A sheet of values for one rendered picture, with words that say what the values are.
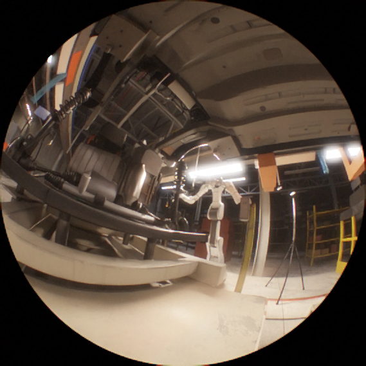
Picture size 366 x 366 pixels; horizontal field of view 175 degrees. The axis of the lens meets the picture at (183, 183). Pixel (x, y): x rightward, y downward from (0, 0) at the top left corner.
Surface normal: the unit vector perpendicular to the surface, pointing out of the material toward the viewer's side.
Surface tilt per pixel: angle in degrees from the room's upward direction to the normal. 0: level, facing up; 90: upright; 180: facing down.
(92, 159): 90
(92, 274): 90
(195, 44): 180
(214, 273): 90
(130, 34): 180
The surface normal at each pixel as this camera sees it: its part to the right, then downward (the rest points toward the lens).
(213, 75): -0.39, 0.90
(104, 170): 0.59, -0.20
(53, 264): 0.76, -0.10
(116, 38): -0.19, 0.91
